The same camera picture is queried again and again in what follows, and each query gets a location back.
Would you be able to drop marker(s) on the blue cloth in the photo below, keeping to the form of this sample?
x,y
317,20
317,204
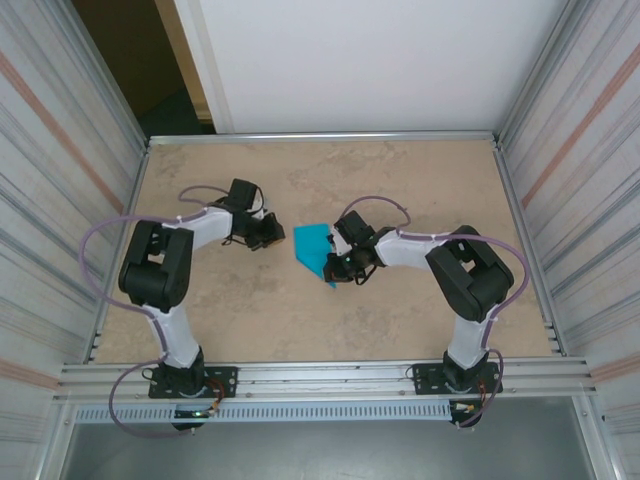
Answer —
x,y
310,245

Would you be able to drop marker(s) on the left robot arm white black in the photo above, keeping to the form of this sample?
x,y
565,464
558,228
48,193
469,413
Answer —
x,y
175,335

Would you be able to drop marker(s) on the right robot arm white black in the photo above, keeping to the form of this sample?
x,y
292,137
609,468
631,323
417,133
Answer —
x,y
467,340

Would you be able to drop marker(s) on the aluminium rail below white wall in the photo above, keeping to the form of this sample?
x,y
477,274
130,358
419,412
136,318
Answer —
x,y
325,138

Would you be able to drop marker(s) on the wide aluminium mounting rail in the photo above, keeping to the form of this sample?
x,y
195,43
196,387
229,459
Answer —
x,y
325,382

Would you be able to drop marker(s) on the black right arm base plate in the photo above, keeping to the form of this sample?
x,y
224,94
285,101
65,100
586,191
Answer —
x,y
425,382

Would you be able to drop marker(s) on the aluminium side rail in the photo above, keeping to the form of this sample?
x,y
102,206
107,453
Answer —
x,y
120,250
530,250

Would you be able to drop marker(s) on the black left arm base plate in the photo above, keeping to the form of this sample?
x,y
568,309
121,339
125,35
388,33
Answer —
x,y
225,382

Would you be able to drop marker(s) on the beige door frame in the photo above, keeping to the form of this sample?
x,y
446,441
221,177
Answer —
x,y
185,60

